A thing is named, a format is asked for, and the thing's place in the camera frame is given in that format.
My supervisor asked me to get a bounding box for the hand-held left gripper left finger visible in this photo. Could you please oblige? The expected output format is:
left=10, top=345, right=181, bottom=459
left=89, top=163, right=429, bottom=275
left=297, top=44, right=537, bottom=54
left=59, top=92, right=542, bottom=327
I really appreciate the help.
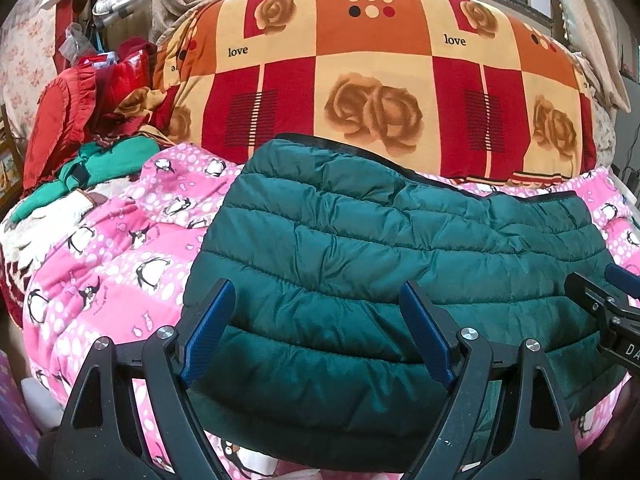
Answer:
left=52, top=277, right=236, bottom=480

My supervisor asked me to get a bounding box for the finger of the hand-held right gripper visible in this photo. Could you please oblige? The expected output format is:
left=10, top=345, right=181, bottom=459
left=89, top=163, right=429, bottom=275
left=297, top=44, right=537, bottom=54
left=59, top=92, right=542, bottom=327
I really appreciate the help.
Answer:
left=564, top=270, right=624, bottom=327
left=603, top=262, right=640, bottom=304

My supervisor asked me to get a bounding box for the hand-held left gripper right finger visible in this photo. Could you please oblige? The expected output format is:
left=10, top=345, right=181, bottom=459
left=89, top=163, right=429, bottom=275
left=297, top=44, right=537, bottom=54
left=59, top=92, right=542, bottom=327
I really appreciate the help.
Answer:
left=399, top=279, right=583, bottom=480

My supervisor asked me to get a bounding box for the green puffer jacket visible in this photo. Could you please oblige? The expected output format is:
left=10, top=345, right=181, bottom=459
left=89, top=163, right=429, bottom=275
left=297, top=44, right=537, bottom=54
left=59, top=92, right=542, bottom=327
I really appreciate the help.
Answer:
left=182, top=132, right=632, bottom=474

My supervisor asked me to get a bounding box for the pink penguin blanket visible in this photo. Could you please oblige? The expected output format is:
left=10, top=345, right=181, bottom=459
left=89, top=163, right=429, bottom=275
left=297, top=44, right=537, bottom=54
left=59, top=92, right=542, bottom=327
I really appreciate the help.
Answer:
left=22, top=142, right=640, bottom=480

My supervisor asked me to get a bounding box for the floral bed sheet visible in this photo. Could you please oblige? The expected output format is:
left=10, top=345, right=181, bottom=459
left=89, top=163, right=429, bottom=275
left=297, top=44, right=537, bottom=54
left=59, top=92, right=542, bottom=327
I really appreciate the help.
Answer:
left=594, top=102, right=623, bottom=173

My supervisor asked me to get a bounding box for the green cloth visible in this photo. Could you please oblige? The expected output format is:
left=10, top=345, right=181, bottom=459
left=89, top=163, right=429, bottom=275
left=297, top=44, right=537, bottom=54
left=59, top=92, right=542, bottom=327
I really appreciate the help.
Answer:
left=7, top=136, right=162, bottom=224

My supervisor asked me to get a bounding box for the gold rose patterned cloth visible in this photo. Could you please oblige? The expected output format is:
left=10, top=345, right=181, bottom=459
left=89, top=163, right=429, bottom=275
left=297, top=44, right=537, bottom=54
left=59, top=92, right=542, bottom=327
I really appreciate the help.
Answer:
left=114, top=85, right=173, bottom=138

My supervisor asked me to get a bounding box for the beige cloth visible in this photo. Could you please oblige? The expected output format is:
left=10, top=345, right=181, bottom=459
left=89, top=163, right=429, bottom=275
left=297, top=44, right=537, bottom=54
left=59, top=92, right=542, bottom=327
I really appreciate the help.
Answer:
left=550, top=0, right=632, bottom=113

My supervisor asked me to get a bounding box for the red ruffled cloth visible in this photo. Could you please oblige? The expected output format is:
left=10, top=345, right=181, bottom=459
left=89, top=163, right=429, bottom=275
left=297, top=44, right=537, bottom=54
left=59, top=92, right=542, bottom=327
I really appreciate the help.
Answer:
left=22, top=64, right=100, bottom=192

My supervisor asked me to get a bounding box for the shiny red cloth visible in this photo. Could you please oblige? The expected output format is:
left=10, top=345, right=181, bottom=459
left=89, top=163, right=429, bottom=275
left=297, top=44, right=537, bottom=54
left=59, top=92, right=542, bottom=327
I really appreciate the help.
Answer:
left=94, top=36, right=162, bottom=128

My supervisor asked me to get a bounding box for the red orange rose blanket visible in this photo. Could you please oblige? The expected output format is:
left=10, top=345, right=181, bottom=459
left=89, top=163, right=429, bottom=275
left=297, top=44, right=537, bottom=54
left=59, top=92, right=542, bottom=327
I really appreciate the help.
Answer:
left=151, top=0, right=599, bottom=189

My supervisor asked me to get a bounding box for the floral curtain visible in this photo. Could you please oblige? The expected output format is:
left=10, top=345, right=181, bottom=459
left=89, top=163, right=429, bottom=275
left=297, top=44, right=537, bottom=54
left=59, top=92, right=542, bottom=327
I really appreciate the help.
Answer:
left=0, top=2, right=63, bottom=143

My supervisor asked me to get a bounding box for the large clear plastic bag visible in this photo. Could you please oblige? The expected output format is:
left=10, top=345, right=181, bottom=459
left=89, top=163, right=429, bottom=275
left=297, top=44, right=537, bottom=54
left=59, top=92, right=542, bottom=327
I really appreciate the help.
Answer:
left=91, top=0, right=154, bottom=32

